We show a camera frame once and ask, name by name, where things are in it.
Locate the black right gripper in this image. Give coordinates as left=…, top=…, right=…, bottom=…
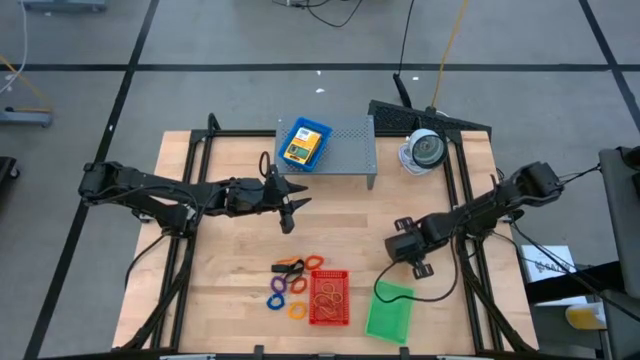
left=384, top=217, right=434, bottom=280

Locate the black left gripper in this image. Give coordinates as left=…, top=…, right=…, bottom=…
left=249, top=164, right=312, bottom=235

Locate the yellow carded product pack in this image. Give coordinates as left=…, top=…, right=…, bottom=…
left=282, top=126, right=323, bottom=167

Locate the blue plastic basket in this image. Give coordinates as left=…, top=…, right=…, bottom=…
left=276, top=116, right=334, bottom=174

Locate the red plastic basket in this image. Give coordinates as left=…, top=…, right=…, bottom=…
left=308, top=269, right=351, bottom=327

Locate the yellow rubber band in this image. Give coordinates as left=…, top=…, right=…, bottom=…
left=319, top=282, right=345, bottom=305

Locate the grey perforated metal riser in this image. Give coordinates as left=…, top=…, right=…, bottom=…
left=273, top=115, right=379, bottom=191

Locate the green plastic basket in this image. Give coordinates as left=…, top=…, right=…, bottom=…
left=364, top=279, right=416, bottom=346

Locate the black perforated mesh panel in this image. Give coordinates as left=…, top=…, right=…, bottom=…
left=368, top=99, right=494, bottom=140

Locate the white cardboard box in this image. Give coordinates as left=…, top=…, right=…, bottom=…
left=520, top=244, right=578, bottom=284

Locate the black beam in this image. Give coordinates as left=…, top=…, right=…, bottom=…
left=524, top=260, right=627, bottom=306

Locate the yellow container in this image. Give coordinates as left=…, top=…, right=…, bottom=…
left=565, top=303, right=608, bottom=333

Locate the grey cabinet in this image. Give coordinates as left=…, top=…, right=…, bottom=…
left=598, top=145, right=640, bottom=360

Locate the grey stand base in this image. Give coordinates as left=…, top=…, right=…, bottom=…
left=21, top=0, right=109, bottom=14
left=0, top=105, right=54, bottom=129

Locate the black floor stand foot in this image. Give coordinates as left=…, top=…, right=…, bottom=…
left=0, top=155, right=21, bottom=195

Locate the black aluminium table frame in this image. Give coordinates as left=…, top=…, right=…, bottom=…
left=112, top=112, right=540, bottom=354

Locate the white round dome camera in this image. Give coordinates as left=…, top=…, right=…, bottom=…
left=398, top=128, right=450, bottom=177

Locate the black cable plug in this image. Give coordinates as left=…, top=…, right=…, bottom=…
left=392, top=72, right=414, bottom=109

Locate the black floor cable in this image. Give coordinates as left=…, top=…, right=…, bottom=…
left=272, top=0, right=366, bottom=29

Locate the black hanging cable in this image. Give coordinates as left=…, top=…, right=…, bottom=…
left=397, top=0, right=417, bottom=76

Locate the yellow hanging cable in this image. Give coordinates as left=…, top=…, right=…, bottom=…
left=430, top=0, right=472, bottom=110

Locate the yellow floor cable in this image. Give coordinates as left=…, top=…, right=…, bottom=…
left=0, top=53, right=52, bottom=114

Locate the white floor cable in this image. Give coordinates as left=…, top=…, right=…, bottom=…
left=0, top=0, right=29, bottom=97

